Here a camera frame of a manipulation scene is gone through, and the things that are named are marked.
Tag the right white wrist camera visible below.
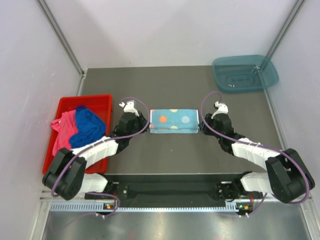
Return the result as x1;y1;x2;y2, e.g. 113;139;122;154
212;101;229;118

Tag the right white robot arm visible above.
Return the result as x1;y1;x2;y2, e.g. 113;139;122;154
199;113;316;204

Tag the aluminium front rail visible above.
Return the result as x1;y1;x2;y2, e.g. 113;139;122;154
39;189;313;203

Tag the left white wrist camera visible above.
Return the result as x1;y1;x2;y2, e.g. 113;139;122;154
119;100;139;117

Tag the left aluminium frame post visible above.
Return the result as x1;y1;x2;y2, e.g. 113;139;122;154
36;0;85;77

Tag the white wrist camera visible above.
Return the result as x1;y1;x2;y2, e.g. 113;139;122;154
119;100;139;117
212;101;229;118

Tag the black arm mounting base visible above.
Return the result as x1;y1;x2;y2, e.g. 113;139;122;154
84;173;263;208

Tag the red plastic bin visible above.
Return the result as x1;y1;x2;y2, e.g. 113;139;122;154
42;94;113;174

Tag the pink towel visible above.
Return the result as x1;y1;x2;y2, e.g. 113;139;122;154
50;110;78;156

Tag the right aluminium frame post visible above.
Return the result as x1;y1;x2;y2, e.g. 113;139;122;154
266;0;307;59

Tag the white slotted cable duct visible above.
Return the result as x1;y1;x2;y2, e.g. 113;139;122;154
49;202;252;213

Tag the light blue polka-dot towel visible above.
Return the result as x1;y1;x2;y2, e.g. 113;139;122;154
149;109;199;134

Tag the teal translucent plastic tray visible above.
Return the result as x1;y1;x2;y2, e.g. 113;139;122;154
212;54;279;94

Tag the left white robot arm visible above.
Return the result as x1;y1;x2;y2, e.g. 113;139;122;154
42;111;149;201

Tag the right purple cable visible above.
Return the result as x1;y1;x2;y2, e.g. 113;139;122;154
201;91;311;218

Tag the aluminium frame post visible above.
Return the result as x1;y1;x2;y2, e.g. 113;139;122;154
266;0;307;59
36;0;85;77

